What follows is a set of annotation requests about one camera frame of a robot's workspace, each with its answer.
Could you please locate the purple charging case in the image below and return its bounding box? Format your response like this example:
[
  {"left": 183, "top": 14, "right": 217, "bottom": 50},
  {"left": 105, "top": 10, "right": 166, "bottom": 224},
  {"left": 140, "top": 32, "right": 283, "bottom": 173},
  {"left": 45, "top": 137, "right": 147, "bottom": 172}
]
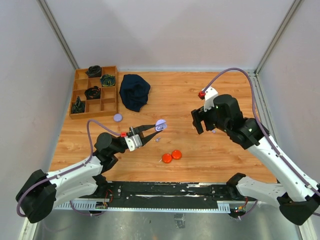
[
  {"left": 154, "top": 119, "right": 168, "bottom": 132},
  {"left": 113, "top": 113, "right": 123, "bottom": 123}
]

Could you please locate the orange earbud charging case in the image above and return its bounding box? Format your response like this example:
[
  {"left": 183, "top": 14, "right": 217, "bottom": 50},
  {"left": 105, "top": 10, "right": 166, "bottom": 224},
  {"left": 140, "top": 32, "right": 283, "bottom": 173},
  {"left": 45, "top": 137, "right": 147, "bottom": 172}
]
[{"left": 161, "top": 153, "right": 173, "bottom": 164}]

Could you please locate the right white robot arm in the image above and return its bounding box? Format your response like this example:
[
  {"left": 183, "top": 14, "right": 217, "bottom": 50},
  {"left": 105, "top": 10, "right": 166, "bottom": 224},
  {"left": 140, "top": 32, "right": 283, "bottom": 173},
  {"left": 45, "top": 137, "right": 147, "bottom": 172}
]
[{"left": 191, "top": 91, "right": 320, "bottom": 226}]

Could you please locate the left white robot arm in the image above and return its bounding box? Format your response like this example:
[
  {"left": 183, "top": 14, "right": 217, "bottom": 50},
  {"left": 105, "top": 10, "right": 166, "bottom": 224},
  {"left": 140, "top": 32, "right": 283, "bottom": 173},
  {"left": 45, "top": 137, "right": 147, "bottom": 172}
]
[{"left": 15, "top": 124, "right": 159, "bottom": 223}]

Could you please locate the dark blue cloth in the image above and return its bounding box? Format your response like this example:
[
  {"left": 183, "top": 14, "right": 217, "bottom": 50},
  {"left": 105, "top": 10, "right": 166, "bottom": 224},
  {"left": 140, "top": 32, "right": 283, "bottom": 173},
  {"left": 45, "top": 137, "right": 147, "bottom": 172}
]
[{"left": 119, "top": 74, "right": 151, "bottom": 112}]

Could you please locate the wooden compartment tray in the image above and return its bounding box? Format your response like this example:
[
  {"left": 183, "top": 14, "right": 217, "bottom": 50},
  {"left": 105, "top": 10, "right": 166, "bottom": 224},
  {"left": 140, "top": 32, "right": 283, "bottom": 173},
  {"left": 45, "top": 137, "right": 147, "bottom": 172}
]
[{"left": 69, "top": 66, "right": 118, "bottom": 120}]

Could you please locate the dark folded belt bottom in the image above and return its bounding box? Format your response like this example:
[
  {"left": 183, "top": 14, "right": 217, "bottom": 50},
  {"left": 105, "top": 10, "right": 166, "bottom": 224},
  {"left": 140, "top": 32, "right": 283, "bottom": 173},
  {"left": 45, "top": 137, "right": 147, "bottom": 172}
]
[{"left": 70, "top": 96, "right": 86, "bottom": 114}]

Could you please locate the black rolled belt middle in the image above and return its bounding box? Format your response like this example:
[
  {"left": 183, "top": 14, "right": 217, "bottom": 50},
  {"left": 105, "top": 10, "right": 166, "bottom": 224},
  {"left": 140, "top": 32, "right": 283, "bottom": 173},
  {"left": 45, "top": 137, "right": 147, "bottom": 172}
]
[{"left": 84, "top": 86, "right": 101, "bottom": 100}]

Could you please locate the black rolled belt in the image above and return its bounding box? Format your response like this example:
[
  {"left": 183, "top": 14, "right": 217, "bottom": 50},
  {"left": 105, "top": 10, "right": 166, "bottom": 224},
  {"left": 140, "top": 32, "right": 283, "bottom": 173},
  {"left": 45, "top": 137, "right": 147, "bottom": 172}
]
[
  {"left": 84, "top": 86, "right": 101, "bottom": 100},
  {"left": 85, "top": 65, "right": 102, "bottom": 78}
]

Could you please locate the green patterned rolled belt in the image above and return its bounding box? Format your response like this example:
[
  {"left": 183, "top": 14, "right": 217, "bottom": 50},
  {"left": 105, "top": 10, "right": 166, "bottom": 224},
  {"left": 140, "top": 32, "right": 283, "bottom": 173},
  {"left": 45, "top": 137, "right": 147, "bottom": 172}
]
[{"left": 100, "top": 74, "right": 116, "bottom": 87}]

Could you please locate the black rolled belt top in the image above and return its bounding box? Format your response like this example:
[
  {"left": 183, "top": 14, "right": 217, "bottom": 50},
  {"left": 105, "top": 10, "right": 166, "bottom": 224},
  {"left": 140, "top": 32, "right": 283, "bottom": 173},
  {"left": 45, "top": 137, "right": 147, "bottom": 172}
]
[{"left": 85, "top": 65, "right": 102, "bottom": 78}]

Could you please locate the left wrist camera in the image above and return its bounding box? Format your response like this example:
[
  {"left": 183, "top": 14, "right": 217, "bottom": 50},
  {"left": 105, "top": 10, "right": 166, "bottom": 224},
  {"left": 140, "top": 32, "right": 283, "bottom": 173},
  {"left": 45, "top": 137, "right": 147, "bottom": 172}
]
[{"left": 124, "top": 134, "right": 143, "bottom": 152}]

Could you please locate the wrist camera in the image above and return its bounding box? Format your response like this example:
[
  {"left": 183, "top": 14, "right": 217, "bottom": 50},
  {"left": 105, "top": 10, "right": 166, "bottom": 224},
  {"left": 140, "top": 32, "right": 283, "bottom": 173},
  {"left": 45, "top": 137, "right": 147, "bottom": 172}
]
[
  {"left": 124, "top": 134, "right": 143, "bottom": 152},
  {"left": 198, "top": 86, "right": 219, "bottom": 112}
]

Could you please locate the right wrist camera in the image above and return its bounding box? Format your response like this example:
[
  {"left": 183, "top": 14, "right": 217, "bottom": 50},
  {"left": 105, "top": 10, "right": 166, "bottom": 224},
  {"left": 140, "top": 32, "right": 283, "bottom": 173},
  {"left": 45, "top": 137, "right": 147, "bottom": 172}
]
[{"left": 198, "top": 86, "right": 219, "bottom": 112}]

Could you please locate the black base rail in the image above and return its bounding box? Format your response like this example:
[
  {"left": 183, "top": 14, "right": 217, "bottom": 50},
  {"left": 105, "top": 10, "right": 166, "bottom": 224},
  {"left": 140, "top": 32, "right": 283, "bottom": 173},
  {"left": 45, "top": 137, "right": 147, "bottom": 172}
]
[{"left": 80, "top": 181, "right": 246, "bottom": 211}]

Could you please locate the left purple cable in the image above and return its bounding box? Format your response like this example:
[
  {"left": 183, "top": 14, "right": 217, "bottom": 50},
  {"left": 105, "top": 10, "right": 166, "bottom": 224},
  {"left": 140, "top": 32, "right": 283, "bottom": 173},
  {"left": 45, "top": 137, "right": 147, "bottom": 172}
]
[{"left": 16, "top": 119, "right": 126, "bottom": 217}]

